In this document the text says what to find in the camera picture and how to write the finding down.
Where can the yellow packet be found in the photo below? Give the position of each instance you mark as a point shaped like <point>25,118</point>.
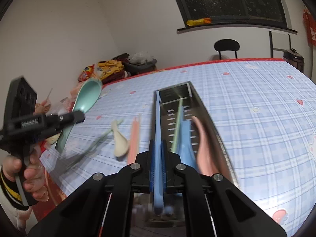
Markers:
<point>197,21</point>

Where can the blue spoon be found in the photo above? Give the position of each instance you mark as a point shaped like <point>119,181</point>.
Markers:
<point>185,140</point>

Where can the black metal chair frame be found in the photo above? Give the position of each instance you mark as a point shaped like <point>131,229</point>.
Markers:
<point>271,44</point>

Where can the dark red clothing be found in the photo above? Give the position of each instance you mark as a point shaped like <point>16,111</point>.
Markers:
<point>116,75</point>

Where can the orange snack bag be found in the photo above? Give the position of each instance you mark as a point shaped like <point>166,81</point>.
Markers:
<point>86,72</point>

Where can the blue chopstick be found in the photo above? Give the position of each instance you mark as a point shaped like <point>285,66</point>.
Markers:
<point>158,128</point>

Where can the stainless steel utensil tray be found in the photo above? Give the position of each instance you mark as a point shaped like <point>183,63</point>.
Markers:
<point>172,91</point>

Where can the black round-back chair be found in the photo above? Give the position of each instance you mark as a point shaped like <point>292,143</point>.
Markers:
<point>227,45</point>

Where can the red printed cloth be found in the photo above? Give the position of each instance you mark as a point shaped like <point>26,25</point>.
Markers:
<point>310,27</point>

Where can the beige spoon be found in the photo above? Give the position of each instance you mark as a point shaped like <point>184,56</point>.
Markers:
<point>121,145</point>

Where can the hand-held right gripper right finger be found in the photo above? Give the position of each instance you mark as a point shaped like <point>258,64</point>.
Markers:
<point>164,167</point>

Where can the pink spoon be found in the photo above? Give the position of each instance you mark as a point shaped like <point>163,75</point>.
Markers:
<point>207,148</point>

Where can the dark window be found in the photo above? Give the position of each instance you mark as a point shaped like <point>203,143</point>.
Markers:
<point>229,0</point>

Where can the green spoon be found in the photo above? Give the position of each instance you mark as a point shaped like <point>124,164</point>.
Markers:
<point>86,96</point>

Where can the person's left forearm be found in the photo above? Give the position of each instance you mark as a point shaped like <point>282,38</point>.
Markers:
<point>12,202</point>

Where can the yellow clothing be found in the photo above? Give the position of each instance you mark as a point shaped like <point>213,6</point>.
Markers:
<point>108,68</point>

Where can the clear plastic bag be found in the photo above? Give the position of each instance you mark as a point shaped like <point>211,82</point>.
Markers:
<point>139,56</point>

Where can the pink chopstick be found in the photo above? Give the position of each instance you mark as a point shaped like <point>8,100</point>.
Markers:
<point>137,138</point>
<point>130,148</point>

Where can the dark window sill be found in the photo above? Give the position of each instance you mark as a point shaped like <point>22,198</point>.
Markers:
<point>237,27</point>

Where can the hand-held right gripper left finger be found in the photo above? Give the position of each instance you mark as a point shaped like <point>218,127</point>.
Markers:
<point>152,167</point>

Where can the black rice cooker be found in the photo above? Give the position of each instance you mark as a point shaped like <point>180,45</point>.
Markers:
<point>293,59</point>

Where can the person's left hand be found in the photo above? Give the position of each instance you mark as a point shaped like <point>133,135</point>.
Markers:
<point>32,180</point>

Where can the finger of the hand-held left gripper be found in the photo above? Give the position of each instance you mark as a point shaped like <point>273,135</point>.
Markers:
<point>47,134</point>
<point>69,119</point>

